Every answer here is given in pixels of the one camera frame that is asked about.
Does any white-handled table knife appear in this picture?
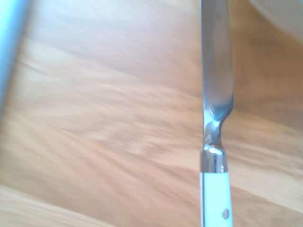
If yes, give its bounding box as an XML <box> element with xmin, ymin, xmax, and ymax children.
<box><xmin>198</xmin><ymin>0</ymin><xmax>235</xmax><ymax>227</ymax></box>

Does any light blue plastic knife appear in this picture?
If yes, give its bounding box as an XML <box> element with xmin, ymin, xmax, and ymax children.
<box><xmin>0</xmin><ymin>0</ymin><xmax>33</xmax><ymax>116</ymax></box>

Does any large white bowl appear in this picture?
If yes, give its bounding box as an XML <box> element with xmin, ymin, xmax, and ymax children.
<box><xmin>247</xmin><ymin>0</ymin><xmax>303</xmax><ymax>47</ymax></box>

